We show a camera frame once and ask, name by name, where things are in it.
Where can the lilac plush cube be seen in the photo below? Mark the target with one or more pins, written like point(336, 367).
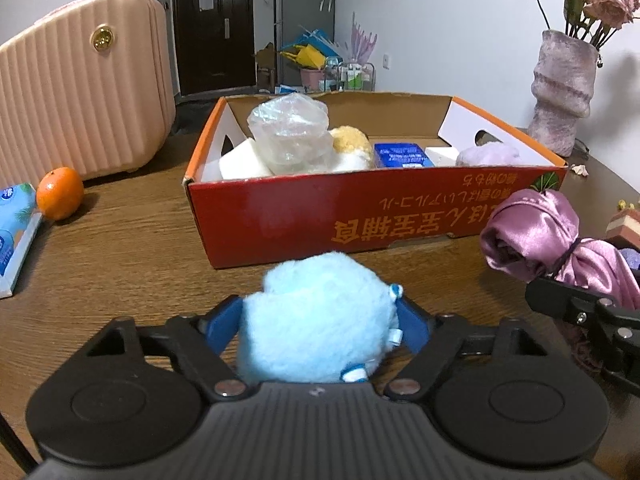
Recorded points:
point(490, 155)

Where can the pink bin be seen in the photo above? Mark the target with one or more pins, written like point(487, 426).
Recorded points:
point(312, 80)

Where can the white foam cylinder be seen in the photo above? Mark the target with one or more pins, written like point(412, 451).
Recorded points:
point(242, 162)

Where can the red cardboard box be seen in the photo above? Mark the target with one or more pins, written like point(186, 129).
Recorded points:
point(280, 220)

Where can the yellow bag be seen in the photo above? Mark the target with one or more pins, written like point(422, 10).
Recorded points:
point(307, 57)

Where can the blue tissue pack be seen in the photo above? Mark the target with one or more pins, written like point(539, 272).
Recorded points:
point(12, 240)

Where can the blue plastic bag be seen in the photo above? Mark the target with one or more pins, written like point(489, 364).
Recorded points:
point(320, 42)

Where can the pink satin scrunchie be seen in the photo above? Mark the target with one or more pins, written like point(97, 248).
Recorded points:
point(530, 225)

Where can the white wall socket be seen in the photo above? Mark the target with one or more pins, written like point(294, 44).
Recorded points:
point(386, 61)

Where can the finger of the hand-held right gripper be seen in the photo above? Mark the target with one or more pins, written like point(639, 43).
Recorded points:
point(560, 300)

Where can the flat purple fabric pouch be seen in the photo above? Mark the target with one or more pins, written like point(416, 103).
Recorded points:
point(631, 259)

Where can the purple ribbed vase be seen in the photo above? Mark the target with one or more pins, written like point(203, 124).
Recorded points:
point(562, 95)

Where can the yellow white plush toy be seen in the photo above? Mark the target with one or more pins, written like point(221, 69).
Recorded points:
point(350, 142)

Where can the scattered yellow crumbs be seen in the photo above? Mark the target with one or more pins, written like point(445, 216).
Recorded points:
point(625, 204)

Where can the clear plastic bag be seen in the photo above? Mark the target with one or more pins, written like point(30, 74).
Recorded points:
point(292, 132)

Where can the brown cardboard carton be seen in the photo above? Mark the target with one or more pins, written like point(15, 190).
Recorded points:
point(265, 67)

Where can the orange mandarin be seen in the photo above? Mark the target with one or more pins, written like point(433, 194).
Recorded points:
point(60, 194)

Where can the dried pink roses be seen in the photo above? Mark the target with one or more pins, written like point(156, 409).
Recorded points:
point(607, 5)

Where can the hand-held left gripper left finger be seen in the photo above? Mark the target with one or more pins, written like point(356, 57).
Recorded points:
point(220, 327)

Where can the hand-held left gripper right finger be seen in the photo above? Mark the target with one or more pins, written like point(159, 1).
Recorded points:
point(415, 325)

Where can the small blue white carton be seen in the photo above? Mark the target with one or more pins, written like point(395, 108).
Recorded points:
point(402, 155)

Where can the pink layered sponge block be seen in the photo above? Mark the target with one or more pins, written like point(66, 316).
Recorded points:
point(625, 230)

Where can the dark wooden door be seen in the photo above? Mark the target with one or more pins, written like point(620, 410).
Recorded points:
point(210, 45)

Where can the grey refrigerator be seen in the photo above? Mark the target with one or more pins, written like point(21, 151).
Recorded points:
point(305, 10)

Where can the pink ribbed suitcase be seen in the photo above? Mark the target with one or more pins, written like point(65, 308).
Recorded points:
point(75, 105)

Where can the purple feather wall decor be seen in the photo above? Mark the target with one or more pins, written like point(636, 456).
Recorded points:
point(362, 42)

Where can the light blue plush toy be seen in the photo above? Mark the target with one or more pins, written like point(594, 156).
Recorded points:
point(315, 320)

